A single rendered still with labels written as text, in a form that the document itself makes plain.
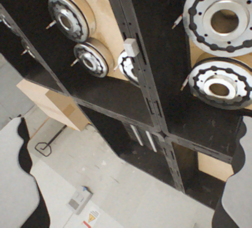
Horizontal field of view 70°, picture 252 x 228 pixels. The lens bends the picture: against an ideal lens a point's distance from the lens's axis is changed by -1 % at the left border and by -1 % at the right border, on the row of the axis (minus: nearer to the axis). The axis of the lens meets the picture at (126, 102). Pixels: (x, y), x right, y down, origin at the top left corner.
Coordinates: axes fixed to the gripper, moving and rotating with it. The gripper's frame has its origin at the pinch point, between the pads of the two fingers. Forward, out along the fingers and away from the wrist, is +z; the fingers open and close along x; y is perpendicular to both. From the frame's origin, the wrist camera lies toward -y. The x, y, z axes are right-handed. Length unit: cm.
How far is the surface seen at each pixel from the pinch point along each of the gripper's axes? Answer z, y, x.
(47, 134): 301, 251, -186
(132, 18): 10.4, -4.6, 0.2
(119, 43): 29.4, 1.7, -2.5
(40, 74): 52, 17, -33
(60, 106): 67, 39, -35
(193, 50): 19.8, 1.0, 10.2
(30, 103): 283, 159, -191
